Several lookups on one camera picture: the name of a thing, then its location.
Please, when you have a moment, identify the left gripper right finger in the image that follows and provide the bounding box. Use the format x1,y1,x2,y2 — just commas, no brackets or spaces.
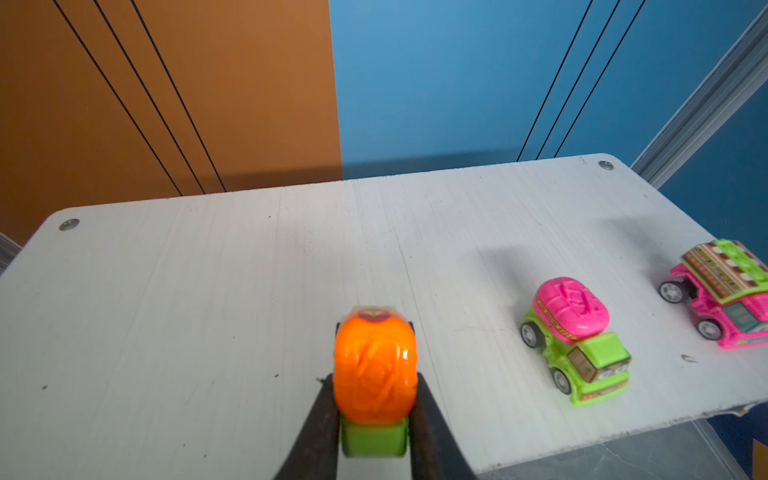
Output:
409,373,477,480

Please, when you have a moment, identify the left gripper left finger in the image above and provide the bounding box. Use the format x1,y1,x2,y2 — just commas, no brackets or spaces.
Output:
274,374,340,480

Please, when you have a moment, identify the green orange toy car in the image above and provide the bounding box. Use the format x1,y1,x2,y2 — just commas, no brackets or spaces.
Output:
333,306,418,458

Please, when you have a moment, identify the pink green toy car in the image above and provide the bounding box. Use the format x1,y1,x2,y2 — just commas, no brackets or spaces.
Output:
520,277,632,406

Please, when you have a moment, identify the pink green toy truck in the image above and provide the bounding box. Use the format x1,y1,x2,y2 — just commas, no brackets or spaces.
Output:
658,239,767,350

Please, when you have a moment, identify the white two-tier shelf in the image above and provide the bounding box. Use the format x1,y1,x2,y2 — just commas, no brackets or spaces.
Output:
1,154,767,479

